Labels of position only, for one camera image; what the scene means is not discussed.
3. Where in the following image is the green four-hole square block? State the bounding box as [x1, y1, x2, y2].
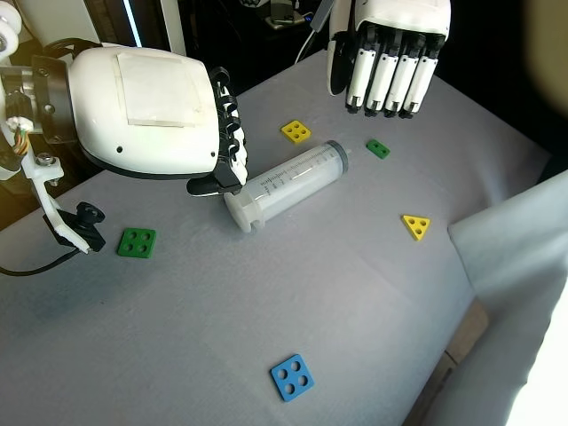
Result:
[116, 227, 158, 259]

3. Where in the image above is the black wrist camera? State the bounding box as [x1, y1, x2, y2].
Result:
[43, 201, 107, 256]

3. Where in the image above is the white backdrop sheet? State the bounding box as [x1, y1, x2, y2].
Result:
[401, 170, 568, 426]

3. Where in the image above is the large clear plastic syringe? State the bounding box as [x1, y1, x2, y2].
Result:
[223, 139, 356, 233]

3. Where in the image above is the yellow four-hole square block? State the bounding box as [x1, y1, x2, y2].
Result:
[280, 120, 312, 146]

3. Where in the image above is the grey table cloth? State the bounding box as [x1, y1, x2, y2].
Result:
[0, 46, 554, 426]

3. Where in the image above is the white column with blue light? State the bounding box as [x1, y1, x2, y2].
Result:
[83, 0, 187, 57]

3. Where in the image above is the yellow three-hole triangle block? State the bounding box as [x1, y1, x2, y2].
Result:
[401, 214, 432, 243]

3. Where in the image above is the green two-hole block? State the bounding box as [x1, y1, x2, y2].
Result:
[365, 138, 391, 160]

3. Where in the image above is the blue four-hole square block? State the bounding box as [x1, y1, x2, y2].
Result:
[269, 353, 317, 404]

